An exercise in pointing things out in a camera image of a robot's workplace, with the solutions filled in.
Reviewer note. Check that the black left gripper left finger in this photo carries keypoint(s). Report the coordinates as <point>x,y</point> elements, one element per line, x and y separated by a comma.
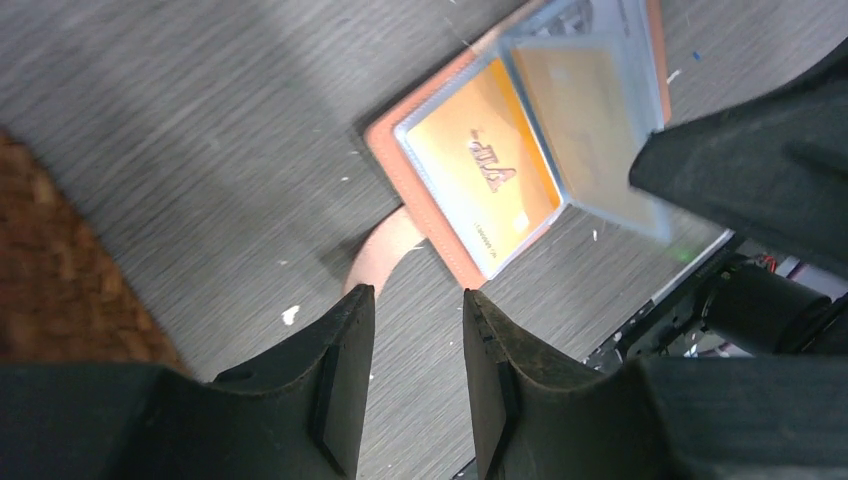
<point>295,411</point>

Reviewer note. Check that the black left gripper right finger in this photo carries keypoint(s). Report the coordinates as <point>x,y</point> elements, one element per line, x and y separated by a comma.
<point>539,414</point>

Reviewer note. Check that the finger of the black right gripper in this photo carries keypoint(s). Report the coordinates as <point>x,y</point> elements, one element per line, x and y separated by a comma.
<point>773,169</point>

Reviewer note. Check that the tan leather card holder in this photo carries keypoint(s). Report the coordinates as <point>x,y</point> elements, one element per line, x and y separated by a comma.
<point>545,111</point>

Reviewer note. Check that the orange credit card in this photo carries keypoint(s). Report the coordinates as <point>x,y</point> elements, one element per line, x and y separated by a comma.
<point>472,146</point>

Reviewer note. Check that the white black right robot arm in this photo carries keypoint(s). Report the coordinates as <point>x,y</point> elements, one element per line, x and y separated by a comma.
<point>765,313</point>

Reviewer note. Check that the brown woven basket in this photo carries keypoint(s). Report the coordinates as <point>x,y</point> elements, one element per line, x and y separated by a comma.
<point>63,297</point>

